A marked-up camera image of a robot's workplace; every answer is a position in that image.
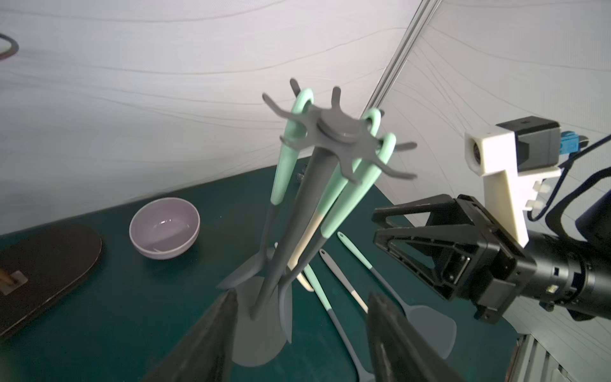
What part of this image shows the grey utensil mint handle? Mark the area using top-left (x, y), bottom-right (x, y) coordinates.
top-left (217, 78), bottom-right (314, 290)

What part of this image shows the copper spiral mug tree stand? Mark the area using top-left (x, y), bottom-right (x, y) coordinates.
top-left (0, 32), bottom-right (103, 341)

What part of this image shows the grey spatula mint handle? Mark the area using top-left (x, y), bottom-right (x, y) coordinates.
top-left (336, 231), bottom-right (458, 361)

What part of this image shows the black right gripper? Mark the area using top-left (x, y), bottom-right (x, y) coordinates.
top-left (371, 193), bottom-right (538, 325)

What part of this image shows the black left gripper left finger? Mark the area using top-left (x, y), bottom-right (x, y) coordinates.
top-left (143, 290), bottom-right (238, 381)

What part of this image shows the lilac ceramic bowl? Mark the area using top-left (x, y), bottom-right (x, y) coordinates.
top-left (128, 197), bottom-right (200, 260)

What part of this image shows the beige spatula grey handle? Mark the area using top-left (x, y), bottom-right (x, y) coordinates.
top-left (319, 249), bottom-right (369, 314)

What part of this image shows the grey utensil rack stand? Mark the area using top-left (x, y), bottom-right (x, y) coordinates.
top-left (231, 88), bottom-right (416, 367)

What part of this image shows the beige spoon mint handle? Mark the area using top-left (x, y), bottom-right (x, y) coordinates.
top-left (283, 107), bottom-right (383, 293)

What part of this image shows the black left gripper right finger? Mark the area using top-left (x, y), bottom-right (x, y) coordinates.
top-left (366, 292), bottom-right (462, 382)

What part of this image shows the grey slotted turner mint handle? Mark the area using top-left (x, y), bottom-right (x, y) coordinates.
top-left (303, 265), bottom-right (375, 382)

